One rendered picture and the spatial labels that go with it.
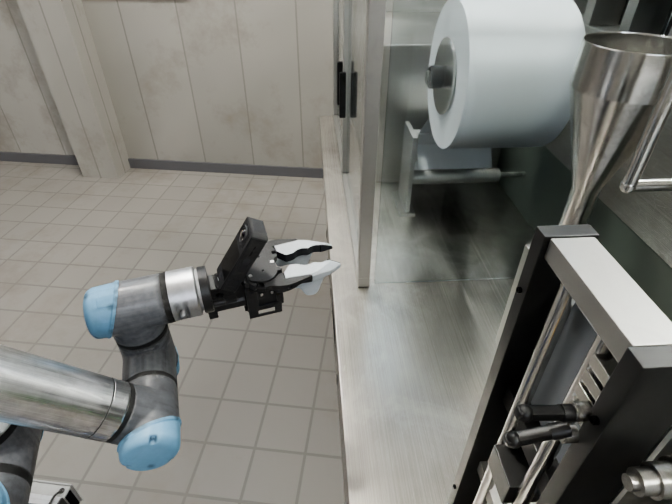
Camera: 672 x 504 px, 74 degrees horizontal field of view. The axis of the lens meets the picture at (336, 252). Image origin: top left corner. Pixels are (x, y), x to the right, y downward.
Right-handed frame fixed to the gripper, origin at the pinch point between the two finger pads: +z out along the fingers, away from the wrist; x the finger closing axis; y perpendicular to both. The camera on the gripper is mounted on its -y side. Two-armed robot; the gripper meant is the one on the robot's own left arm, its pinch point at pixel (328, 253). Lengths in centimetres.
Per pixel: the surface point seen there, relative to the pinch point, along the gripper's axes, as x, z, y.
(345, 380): 4.4, 3.4, 33.5
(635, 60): 6.9, 36.5, -29.6
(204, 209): -215, -16, 154
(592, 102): 4.7, 35.3, -23.3
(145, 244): -184, -56, 150
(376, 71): -27.9, 18.1, -16.0
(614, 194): -7, 69, 7
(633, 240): 4, 66, 11
